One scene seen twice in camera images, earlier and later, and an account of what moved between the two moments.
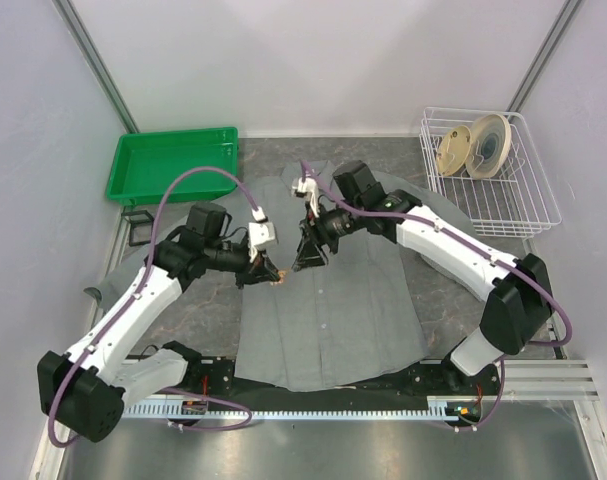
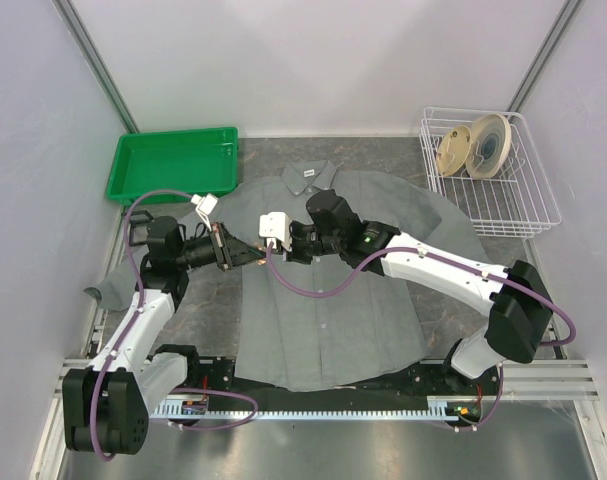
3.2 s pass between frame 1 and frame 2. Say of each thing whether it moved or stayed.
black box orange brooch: stayed
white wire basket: stayed
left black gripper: moved
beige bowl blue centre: stayed
